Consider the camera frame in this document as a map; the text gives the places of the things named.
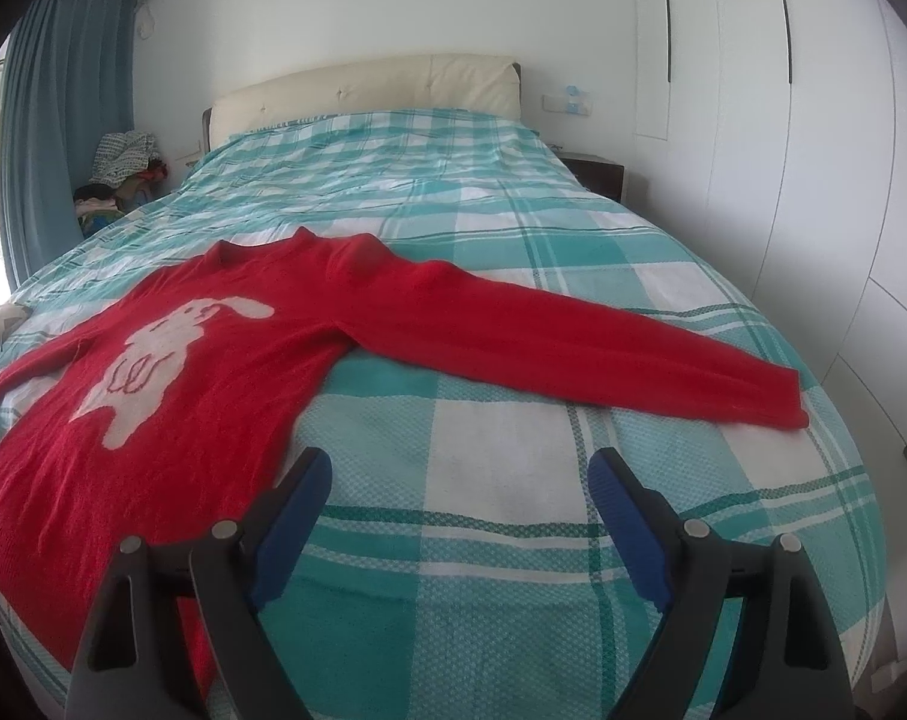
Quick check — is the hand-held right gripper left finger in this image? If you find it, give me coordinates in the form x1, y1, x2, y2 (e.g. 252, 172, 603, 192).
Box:
65, 447, 334, 720

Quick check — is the wall socket with blue covers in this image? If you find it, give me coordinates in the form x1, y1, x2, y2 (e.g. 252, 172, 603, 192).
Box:
543, 82, 594, 117

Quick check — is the dark wooden nightstand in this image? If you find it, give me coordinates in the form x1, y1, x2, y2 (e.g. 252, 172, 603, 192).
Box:
555, 151, 627, 203

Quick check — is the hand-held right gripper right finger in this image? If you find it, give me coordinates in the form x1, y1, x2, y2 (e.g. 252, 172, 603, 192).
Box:
587, 447, 854, 720

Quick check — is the teal plaid bed blanket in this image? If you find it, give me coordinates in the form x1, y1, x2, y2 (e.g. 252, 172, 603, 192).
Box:
0, 109, 900, 720

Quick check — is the blue curtain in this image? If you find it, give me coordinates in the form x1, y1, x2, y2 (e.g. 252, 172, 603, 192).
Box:
0, 0, 137, 293

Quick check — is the red sweater with white rabbit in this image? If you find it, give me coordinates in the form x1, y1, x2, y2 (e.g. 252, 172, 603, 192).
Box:
0, 229, 810, 702

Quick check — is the cream padded headboard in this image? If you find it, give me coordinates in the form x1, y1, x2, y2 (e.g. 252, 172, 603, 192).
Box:
200, 52, 522, 152

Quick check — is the white wardrobe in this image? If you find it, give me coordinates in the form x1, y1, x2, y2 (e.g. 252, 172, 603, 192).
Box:
630, 0, 907, 698

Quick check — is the pile of clothes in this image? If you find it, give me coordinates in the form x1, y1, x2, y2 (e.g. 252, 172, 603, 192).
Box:
73, 131, 168, 241

